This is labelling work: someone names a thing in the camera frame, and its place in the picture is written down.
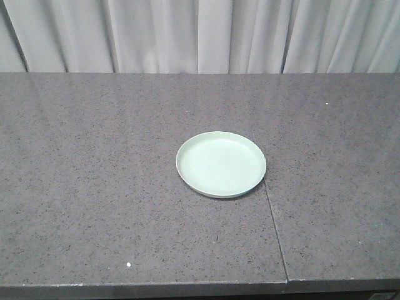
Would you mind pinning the light green round plate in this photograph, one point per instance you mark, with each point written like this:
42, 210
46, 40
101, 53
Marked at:
220, 164

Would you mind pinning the white pleated curtain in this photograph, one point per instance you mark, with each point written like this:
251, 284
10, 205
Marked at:
200, 37

